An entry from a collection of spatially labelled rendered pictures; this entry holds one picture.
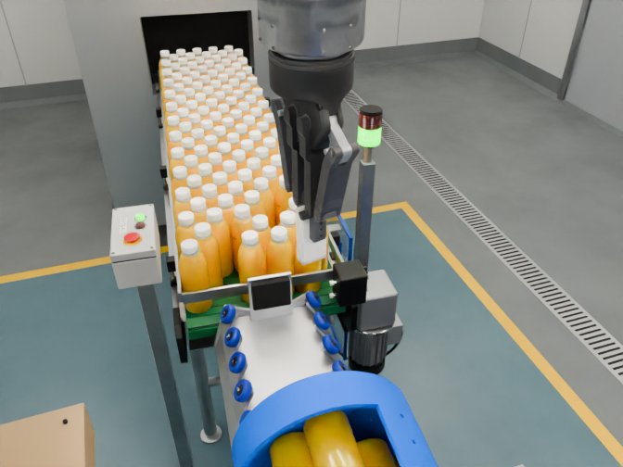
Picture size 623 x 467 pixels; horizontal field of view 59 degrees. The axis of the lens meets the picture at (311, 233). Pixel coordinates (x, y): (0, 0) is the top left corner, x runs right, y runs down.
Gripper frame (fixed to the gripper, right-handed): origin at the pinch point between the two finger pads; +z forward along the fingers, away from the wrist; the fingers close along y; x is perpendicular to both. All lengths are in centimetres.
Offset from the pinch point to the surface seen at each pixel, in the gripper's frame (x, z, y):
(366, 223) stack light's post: 58, 64, -69
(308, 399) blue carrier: -1.0, 27.6, 0.8
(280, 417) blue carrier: -5.1, 29.2, 0.5
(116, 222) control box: -11, 43, -76
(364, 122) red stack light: 56, 31, -71
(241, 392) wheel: -2, 54, -24
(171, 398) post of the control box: -10, 104, -68
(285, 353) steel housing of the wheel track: 12, 59, -32
